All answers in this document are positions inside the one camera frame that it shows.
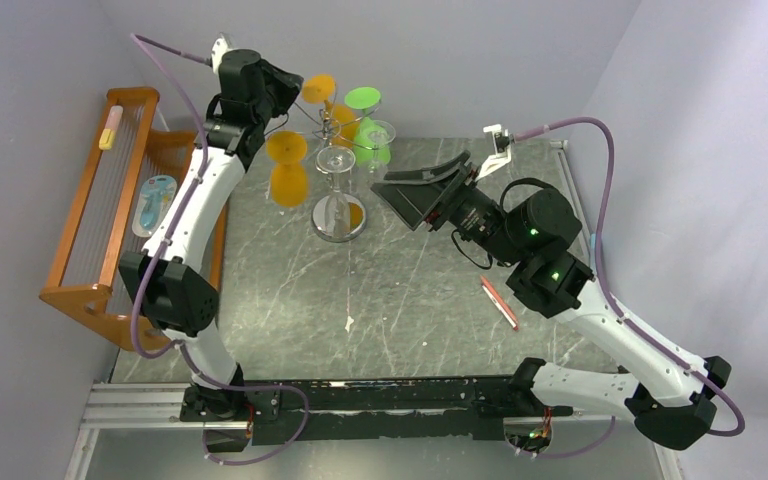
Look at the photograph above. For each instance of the clear wine glass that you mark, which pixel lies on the clear wine glass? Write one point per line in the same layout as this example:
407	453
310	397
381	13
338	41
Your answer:
376	139

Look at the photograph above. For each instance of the pink yellow marker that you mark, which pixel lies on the pink yellow marker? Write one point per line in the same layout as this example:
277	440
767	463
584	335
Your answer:
109	131

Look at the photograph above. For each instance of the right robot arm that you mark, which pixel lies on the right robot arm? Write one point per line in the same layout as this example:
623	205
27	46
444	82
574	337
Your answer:
666	391

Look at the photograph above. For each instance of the red pen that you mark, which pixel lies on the red pen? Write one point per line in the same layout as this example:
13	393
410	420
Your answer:
499	303

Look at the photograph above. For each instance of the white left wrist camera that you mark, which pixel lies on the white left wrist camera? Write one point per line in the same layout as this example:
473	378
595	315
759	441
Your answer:
222	45

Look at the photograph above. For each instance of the orange wooden dish rack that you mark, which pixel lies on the orange wooden dish rack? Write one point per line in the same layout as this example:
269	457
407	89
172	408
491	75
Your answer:
83	282

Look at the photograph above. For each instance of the orange goblet front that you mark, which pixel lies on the orange goblet front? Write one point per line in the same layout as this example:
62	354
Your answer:
337	123

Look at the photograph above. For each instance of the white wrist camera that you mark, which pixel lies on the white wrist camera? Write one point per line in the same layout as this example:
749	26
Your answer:
500	142
222	45

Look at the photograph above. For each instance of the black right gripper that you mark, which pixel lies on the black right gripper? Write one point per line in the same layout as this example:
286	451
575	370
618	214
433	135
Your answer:
450	196

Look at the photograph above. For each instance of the green wine glass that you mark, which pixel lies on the green wine glass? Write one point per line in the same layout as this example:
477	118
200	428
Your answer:
365	99

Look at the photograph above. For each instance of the clear champagne flute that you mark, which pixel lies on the clear champagne flute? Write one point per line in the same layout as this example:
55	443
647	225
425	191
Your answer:
335	161

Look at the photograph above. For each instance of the chrome wine glass rack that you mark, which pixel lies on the chrome wine glass rack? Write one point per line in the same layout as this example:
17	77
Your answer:
358	213

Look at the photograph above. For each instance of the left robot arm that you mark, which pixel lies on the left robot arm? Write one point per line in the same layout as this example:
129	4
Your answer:
163	279

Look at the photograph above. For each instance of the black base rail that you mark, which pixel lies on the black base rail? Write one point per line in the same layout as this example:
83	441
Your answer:
315	410

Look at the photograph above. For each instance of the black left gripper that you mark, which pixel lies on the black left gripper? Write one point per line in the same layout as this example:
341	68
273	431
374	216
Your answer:
290	84

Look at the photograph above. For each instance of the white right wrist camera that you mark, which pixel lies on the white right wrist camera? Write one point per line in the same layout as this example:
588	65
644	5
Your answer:
500	142

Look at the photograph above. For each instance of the blue packaged tool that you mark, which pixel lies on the blue packaged tool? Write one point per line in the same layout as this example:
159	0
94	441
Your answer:
154	200

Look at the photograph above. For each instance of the orange goblet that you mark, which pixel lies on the orange goblet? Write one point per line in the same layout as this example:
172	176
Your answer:
288	183
337	123

